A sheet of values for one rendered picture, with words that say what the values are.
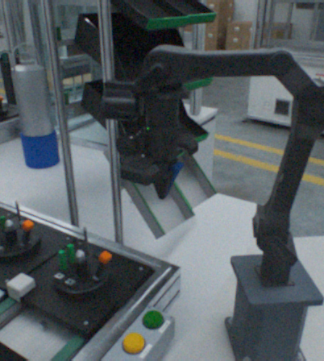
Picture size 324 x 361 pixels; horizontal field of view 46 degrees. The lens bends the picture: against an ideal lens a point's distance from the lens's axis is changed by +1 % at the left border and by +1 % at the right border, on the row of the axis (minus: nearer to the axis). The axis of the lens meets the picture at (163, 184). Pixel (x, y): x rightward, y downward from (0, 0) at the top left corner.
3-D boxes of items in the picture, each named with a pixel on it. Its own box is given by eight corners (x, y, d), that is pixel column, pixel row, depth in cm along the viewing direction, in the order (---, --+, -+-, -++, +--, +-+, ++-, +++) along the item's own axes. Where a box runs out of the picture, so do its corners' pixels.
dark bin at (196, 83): (209, 85, 106) (221, 61, 101) (180, 93, 97) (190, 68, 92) (143, 33, 116) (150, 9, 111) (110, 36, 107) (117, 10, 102)
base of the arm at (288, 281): (296, 285, 75) (301, 261, 73) (263, 288, 75) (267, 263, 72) (282, 263, 82) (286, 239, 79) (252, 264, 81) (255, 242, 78)
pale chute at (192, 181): (209, 198, 122) (218, 192, 118) (183, 214, 113) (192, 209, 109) (162, 126, 124) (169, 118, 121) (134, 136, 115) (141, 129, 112)
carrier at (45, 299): (151, 273, 95) (151, 231, 89) (87, 341, 77) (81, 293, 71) (80, 243, 106) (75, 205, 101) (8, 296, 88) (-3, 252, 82)
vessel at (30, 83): (60, 130, 174) (48, 42, 157) (36, 139, 163) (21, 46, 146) (39, 125, 180) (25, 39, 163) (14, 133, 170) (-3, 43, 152)
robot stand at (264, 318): (308, 370, 81) (326, 299, 72) (240, 375, 80) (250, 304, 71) (281, 317, 94) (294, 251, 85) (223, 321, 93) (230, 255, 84)
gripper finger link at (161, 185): (176, 170, 70) (148, 163, 72) (165, 177, 67) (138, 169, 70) (175, 202, 73) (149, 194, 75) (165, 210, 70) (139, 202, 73)
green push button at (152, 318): (166, 321, 81) (166, 314, 80) (155, 334, 78) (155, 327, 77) (150, 313, 83) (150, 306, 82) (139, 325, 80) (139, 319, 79)
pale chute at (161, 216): (186, 220, 110) (195, 214, 107) (155, 240, 101) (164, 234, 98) (136, 140, 113) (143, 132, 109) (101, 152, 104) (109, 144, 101)
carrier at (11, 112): (27, 114, 216) (23, 93, 210) (-10, 126, 198) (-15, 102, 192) (-1, 108, 227) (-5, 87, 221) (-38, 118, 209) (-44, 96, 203)
